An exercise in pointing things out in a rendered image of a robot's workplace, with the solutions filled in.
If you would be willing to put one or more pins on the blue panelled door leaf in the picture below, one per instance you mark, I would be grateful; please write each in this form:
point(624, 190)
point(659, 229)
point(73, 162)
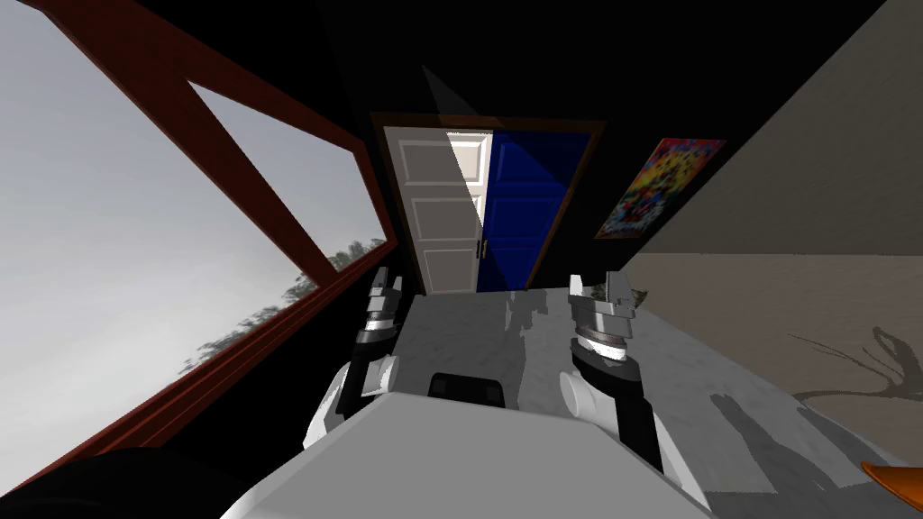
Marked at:
point(523, 209)

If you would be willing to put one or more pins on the colourful wall poster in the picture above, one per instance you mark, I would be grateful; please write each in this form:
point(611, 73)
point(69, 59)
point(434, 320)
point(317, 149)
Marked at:
point(660, 189)

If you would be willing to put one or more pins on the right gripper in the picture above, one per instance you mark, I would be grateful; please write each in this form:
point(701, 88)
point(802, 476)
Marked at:
point(602, 316)

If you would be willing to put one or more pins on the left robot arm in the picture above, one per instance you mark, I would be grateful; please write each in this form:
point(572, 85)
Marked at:
point(364, 375)

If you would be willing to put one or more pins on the orange curved object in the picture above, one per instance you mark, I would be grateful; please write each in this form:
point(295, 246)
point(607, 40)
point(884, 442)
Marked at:
point(898, 483)

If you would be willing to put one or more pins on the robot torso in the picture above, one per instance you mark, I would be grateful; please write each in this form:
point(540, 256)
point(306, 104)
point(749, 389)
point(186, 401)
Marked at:
point(461, 461)

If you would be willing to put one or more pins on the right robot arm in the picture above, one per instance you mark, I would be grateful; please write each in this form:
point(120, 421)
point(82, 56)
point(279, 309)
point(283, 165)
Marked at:
point(627, 404)

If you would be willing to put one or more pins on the white panelled door leaf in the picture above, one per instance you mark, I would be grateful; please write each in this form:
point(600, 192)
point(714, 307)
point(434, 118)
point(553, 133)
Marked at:
point(443, 209)

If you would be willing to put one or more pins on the red-brown framed window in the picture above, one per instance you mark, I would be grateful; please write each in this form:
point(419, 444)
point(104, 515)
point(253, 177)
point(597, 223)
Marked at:
point(144, 238)

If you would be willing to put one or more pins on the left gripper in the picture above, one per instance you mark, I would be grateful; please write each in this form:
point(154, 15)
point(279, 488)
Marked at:
point(382, 304)

